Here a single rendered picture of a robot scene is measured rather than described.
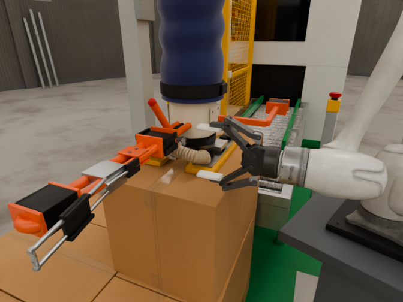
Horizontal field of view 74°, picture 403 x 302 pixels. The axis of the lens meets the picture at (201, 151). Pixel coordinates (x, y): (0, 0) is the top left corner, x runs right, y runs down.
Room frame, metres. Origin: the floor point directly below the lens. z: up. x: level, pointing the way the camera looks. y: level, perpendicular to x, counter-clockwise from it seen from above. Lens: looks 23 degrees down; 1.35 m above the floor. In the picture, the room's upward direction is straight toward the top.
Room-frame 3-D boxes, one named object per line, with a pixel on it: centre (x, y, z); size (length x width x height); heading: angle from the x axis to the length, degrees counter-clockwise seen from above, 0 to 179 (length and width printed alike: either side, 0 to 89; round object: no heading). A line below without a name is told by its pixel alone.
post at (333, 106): (1.60, -0.81, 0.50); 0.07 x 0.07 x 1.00; 67
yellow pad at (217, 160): (0.90, -0.06, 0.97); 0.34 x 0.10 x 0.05; 157
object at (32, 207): (0.39, 0.27, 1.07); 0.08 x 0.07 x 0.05; 157
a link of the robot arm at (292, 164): (0.56, -0.21, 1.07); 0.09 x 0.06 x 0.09; 157
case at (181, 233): (0.93, 0.02, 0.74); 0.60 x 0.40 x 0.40; 156
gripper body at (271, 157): (0.59, -0.14, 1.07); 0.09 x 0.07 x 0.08; 67
